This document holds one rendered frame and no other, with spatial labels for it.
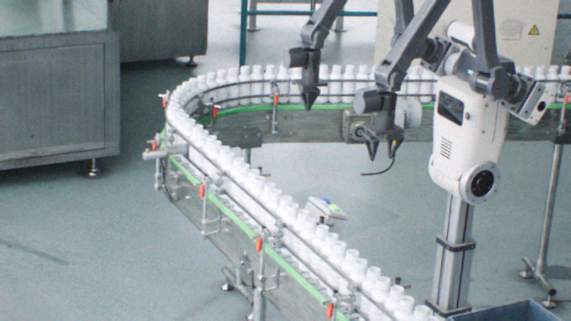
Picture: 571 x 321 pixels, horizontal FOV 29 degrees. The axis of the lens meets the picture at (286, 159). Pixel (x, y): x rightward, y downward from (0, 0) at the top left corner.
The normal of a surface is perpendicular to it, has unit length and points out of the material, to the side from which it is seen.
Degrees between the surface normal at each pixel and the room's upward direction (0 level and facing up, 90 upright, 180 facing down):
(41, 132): 90
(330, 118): 90
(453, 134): 90
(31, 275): 0
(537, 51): 90
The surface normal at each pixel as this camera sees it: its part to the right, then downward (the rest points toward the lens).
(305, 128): 0.16, 0.37
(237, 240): -0.89, 0.12
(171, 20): 0.46, 0.35
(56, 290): 0.05, -0.93
